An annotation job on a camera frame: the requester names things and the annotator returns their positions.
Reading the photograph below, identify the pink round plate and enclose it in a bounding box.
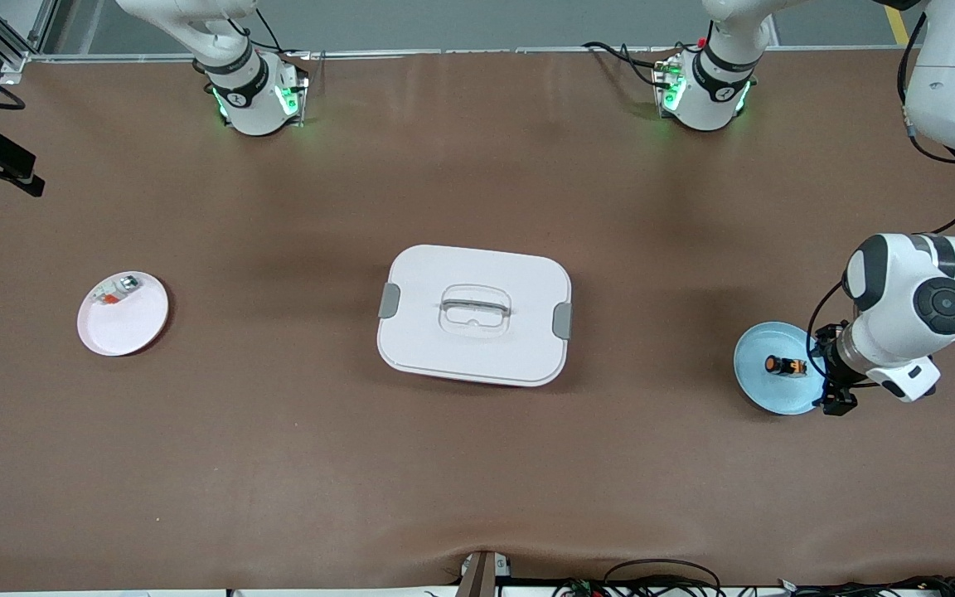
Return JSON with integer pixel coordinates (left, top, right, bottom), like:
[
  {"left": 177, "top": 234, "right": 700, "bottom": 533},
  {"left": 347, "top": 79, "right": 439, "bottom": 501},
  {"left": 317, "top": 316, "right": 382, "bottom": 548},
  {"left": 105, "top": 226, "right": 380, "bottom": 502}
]
[{"left": 77, "top": 271, "right": 170, "bottom": 357}]

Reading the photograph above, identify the black base cable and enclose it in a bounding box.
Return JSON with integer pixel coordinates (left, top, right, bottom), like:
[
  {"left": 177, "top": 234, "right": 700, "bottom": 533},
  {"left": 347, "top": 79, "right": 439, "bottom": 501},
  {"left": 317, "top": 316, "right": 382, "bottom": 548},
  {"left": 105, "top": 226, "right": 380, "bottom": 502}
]
[
  {"left": 225, "top": 4, "right": 313, "bottom": 92},
  {"left": 582, "top": 40, "right": 698, "bottom": 89}
]

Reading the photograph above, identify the brown bracket post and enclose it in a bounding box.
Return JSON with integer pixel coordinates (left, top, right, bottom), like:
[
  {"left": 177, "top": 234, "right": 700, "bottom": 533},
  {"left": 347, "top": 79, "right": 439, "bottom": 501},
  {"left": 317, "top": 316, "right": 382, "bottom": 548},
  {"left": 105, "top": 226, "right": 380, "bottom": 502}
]
[{"left": 454, "top": 551, "right": 497, "bottom": 597}]

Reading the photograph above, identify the white lidded storage box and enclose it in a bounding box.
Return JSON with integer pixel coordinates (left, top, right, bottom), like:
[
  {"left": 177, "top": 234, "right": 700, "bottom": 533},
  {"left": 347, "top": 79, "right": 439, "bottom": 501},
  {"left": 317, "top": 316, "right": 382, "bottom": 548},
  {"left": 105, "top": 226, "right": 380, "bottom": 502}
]
[{"left": 376, "top": 244, "right": 574, "bottom": 388}]

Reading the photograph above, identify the silver switch with green end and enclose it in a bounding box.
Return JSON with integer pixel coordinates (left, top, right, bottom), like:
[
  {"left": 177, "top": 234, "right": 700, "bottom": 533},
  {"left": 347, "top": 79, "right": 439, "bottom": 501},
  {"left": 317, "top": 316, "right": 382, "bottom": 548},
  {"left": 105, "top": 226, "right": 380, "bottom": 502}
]
[{"left": 92, "top": 276, "right": 142, "bottom": 306}]

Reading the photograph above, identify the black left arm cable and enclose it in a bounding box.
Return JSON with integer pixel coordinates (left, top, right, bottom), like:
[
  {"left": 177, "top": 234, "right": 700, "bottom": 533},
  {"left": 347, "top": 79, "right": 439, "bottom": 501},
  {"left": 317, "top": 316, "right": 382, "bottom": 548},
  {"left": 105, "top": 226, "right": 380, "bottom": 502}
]
[{"left": 806, "top": 0, "right": 955, "bottom": 391}]

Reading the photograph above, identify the brown table mat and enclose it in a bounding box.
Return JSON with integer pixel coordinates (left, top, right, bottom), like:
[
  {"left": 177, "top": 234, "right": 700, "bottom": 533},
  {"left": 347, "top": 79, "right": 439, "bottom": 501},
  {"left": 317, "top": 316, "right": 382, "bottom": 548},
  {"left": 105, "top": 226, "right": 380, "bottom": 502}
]
[{"left": 0, "top": 48, "right": 955, "bottom": 594}]

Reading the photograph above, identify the silver table edge rail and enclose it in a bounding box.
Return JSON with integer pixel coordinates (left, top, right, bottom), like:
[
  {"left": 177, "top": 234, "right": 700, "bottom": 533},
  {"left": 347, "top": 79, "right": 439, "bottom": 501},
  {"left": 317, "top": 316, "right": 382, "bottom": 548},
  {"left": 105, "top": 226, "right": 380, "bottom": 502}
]
[{"left": 26, "top": 46, "right": 909, "bottom": 66}]

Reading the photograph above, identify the aluminium frame profile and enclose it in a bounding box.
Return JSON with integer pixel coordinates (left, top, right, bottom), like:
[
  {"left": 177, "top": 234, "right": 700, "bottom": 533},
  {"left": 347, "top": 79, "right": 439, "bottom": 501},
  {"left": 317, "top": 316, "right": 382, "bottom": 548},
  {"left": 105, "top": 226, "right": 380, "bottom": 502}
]
[{"left": 0, "top": 0, "right": 61, "bottom": 85}]

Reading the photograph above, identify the black orange push switch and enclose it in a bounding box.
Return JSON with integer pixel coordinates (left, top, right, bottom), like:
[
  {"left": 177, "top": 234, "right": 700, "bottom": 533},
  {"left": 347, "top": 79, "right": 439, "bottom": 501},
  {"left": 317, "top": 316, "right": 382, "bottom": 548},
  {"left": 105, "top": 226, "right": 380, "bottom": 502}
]
[{"left": 764, "top": 354, "right": 808, "bottom": 380}]

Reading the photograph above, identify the black cable bundle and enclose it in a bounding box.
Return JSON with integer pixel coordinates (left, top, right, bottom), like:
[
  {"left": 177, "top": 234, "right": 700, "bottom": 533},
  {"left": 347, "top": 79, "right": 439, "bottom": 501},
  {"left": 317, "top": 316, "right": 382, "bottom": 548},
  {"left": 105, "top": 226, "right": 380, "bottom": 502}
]
[{"left": 552, "top": 574, "right": 955, "bottom": 597}]

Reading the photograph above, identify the light blue round plate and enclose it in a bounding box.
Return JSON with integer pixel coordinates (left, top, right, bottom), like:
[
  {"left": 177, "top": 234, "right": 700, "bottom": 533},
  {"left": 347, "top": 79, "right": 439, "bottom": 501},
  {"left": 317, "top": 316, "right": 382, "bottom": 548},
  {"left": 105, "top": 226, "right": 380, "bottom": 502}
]
[{"left": 733, "top": 322, "right": 831, "bottom": 415}]

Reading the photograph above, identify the black looped cable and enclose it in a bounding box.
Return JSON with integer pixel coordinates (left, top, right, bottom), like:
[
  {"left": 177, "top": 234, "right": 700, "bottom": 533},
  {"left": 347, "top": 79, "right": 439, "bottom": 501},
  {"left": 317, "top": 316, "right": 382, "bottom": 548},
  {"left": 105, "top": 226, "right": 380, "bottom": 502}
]
[{"left": 604, "top": 559, "right": 724, "bottom": 597}]

